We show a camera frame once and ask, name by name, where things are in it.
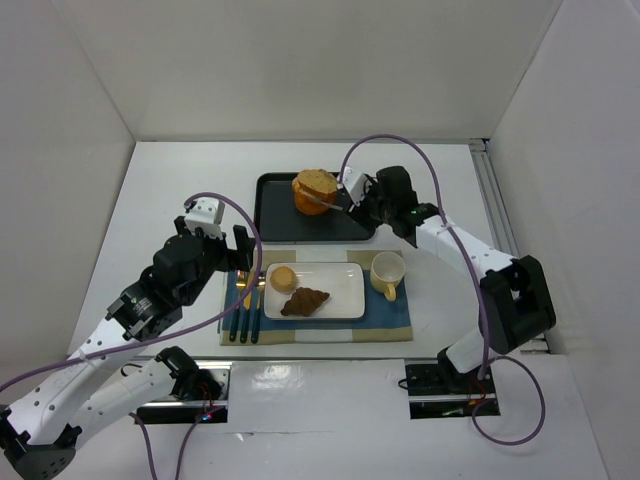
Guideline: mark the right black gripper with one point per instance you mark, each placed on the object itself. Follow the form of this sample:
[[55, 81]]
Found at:
[[360, 212]]

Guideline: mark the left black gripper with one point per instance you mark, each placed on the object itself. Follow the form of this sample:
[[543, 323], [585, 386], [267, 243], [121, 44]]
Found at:
[[212, 245]]

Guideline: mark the small round bun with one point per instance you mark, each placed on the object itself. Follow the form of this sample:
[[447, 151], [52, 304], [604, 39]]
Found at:
[[283, 279]]

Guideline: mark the metal serving tongs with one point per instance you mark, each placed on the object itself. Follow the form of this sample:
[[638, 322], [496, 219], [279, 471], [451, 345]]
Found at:
[[324, 203]]

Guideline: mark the tan bread slice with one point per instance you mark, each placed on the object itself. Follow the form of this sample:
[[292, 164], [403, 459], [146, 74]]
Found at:
[[317, 182]]

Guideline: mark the brown chocolate croissant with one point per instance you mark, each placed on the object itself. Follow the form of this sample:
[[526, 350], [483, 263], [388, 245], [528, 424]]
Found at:
[[304, 302]]

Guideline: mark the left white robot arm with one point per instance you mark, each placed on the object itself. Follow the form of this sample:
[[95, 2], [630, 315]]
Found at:
[[42, 431]]

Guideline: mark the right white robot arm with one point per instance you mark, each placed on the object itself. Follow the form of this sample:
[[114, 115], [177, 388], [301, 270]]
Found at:
[[514, 301]]

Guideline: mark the stacked bread slices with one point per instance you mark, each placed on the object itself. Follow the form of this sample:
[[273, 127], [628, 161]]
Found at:
[[307, 207]]

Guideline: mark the black baking tray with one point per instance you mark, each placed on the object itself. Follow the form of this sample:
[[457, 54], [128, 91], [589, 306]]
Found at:
[[279, 221]]

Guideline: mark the yellow ceramic mug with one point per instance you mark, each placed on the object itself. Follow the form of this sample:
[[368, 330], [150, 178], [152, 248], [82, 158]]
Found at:
[[386, 273]]

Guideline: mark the white rectangular plate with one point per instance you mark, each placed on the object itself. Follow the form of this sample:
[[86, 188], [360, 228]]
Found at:
[[343, 281]]

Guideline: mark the blue beige placemat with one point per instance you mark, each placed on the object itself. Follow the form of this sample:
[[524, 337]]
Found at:
[[383, 321]]

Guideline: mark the gold spoon green handle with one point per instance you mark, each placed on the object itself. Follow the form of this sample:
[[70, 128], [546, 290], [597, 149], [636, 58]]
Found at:
[[256, 325]]

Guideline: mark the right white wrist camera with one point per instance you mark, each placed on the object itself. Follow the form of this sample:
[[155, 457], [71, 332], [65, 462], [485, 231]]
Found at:
[[353, 187]]

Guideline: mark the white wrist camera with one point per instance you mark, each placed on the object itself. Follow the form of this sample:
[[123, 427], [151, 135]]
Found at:
[[203, 219], [353, 187]]

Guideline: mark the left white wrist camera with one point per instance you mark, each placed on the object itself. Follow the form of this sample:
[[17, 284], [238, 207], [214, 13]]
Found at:
[[203, 219]]

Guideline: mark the gold knife green handle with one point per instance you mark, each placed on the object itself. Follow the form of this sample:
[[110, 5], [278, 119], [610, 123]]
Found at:
[[244, 328]]

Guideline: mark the aluminium frame rail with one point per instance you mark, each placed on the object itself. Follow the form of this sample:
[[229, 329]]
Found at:
[[500, 226]]

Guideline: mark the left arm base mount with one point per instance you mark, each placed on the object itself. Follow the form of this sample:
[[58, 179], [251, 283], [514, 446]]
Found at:
[[207, 400]]

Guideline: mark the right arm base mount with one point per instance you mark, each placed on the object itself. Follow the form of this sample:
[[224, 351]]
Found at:
[[431, 395]]

